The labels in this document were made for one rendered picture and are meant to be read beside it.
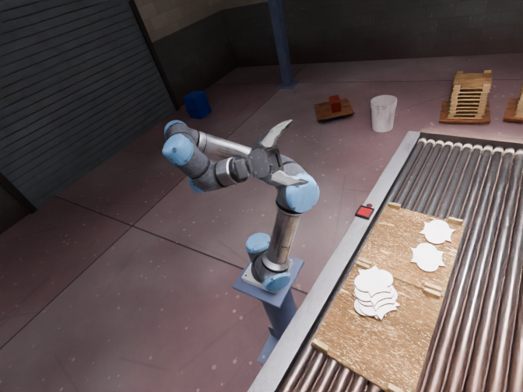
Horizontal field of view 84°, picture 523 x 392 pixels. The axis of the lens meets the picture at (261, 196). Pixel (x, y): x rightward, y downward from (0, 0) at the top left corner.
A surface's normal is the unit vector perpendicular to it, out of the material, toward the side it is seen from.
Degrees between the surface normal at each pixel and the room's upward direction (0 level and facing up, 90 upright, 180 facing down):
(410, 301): 0
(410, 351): 0
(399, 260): 0
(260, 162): 61
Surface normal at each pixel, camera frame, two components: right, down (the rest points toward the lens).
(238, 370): -0.22, -0.74
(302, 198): 0.40, 0.44
